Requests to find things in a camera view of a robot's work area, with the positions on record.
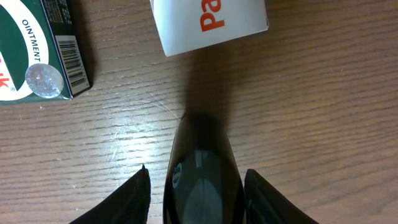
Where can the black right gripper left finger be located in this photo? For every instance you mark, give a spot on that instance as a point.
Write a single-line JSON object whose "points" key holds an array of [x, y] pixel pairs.
{"points": [[127, 204]]}

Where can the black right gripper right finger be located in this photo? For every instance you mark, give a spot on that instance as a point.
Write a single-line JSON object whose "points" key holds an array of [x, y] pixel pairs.
{"points": [[266, 205]]}

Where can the dark bottle with white cap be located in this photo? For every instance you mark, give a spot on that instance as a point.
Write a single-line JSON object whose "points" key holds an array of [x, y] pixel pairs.
{"points": [[203, 184]]}

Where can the white Panadol box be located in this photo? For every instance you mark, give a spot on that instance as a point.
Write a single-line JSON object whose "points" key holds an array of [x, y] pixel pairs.
{"points": [[186, 25]]}

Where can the green Zam-Buk ointment box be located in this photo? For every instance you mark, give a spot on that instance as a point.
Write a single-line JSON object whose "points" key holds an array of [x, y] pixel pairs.
{"points": [[41, 59]]}

